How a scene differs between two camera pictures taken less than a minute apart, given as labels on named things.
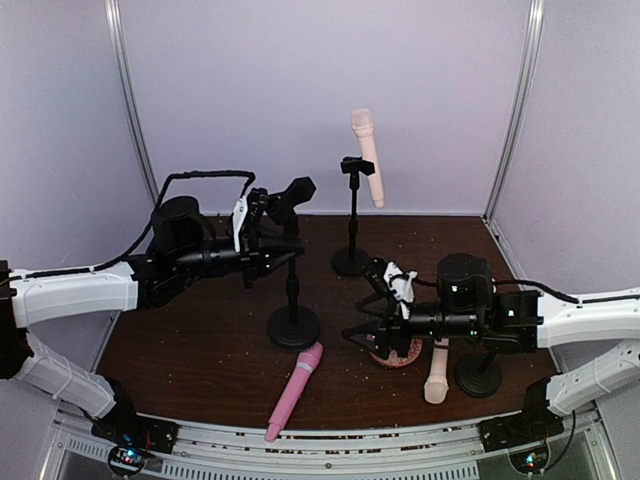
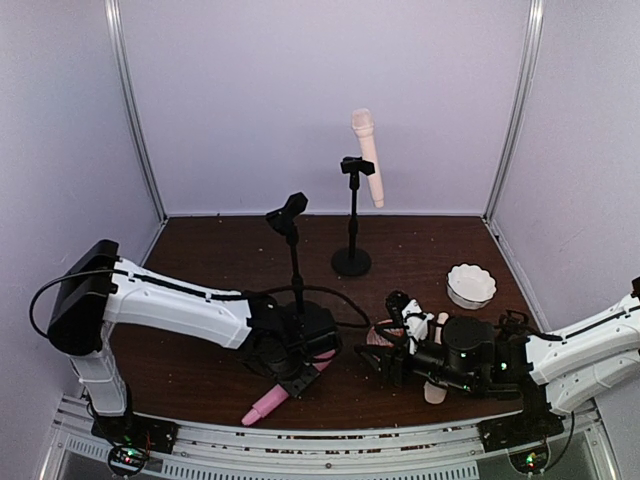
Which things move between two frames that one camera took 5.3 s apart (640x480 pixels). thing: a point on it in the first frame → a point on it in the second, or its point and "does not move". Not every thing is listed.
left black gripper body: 251,255 → 304,378
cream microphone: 363,125 does not move
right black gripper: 392,329 → 400,362
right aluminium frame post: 526,74 does not move
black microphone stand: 353,261 does not move
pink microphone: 307,361 → 279,393
